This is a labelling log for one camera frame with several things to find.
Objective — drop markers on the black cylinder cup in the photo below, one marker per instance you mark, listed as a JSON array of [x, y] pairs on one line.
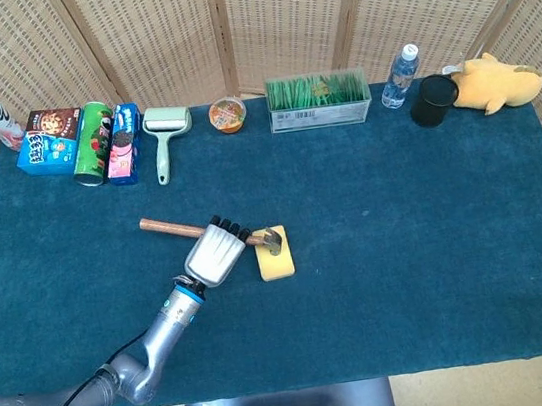
[[432, 101]]

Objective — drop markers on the clear box green packets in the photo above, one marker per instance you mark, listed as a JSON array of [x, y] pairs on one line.
[[318, 102]]

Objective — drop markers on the green chips can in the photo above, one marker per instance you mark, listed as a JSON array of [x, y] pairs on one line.
[[92, 144]]

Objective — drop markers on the yellow plush toy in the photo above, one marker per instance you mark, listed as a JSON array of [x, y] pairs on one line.
[[499, 82]]

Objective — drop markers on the blue snack box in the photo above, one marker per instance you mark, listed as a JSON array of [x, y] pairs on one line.
[[46, 155]]

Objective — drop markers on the blue pink Oreo box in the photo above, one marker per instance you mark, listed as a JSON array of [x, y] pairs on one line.
[[123, 145]]

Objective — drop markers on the orange jelly cup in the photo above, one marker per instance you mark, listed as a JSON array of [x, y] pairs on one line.
[[227, 114]]

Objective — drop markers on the green lint roller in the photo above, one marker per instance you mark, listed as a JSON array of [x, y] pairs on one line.
[[164, 134]]

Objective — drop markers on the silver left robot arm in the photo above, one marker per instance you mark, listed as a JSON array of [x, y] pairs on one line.
[[98, 373]]

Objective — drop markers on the clear water bottle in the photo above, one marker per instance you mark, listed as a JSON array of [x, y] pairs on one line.
[[399, 79]]

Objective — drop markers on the brown cookie box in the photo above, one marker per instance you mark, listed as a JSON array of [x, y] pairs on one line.
[[54, 123]]

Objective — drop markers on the blue table cloth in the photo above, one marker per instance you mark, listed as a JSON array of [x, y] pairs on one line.
[[340, 264]]

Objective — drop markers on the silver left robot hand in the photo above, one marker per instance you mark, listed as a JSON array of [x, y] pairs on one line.
[[216, 261]]

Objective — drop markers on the yellow sponge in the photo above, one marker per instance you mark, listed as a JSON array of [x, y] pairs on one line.
[[277, 263]]

